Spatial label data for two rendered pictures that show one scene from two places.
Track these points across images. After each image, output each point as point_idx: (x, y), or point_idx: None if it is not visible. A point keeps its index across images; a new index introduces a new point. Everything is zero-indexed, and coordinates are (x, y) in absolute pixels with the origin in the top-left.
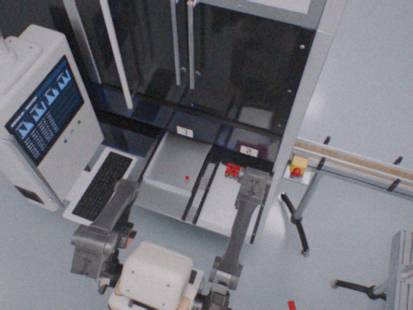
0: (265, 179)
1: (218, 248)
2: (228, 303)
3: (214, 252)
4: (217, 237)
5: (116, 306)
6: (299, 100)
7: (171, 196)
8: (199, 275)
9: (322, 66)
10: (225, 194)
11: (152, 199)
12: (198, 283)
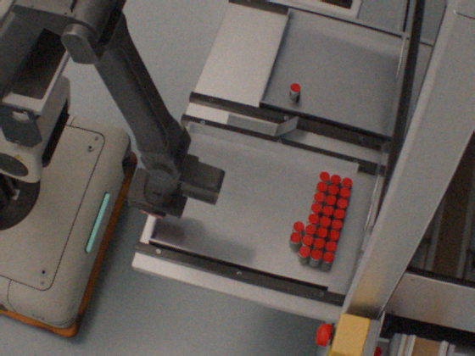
0: (68, 11)
1: (259, 322)
2: (137, 347)
3: (248, 314)
4: (287, 319)
5: None
6: (401, 155)
7: (250, 71)
8: (34, 103)
9: (428, 91)
10: (267, 186)
11: (239, 36)
12: (19, 102)
